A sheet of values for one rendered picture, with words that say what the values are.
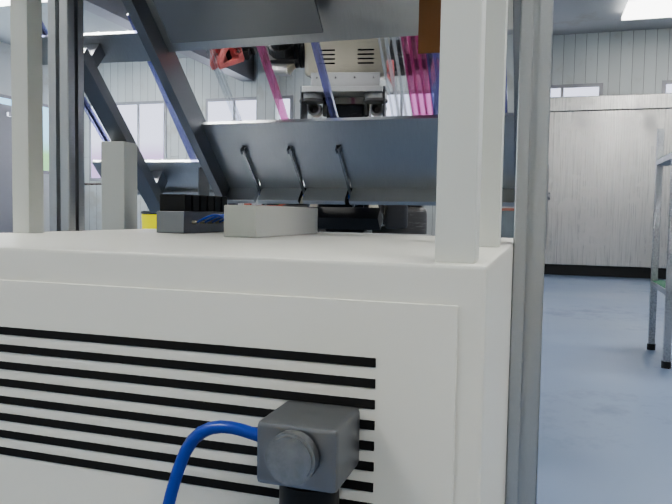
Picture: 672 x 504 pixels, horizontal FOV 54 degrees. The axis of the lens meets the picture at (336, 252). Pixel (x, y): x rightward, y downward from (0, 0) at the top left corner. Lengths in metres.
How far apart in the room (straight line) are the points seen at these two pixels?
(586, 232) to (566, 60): 2.64
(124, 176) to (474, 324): 1.20
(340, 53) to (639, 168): 6.08
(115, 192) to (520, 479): 1.07
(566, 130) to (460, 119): 7.45
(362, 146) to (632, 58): 8.27
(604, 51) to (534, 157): 8.65
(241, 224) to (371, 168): 0.56
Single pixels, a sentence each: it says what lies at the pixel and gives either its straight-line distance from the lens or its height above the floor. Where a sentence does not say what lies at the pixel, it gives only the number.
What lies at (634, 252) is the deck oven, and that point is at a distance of 7.94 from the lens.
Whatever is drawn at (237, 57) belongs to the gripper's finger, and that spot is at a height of 0.97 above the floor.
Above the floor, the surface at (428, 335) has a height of 0.57.
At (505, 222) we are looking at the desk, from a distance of 7.68.
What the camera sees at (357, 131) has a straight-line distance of 1.36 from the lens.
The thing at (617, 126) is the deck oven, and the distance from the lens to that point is 7.97.
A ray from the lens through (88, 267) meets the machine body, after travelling 0.61.
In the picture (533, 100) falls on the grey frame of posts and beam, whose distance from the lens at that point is 0.91.
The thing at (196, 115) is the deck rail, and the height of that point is 0.86.
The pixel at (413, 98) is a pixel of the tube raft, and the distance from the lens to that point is 1.30.
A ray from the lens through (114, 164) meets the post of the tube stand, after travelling 1.59.
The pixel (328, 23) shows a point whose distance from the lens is 1.23.
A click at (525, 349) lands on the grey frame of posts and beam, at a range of 0.91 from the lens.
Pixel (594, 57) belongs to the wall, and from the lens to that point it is 9.51.
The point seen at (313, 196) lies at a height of 0.69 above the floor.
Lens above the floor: 0.65
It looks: 3 degrees down
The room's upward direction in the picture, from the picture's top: 1 degrees clockwise
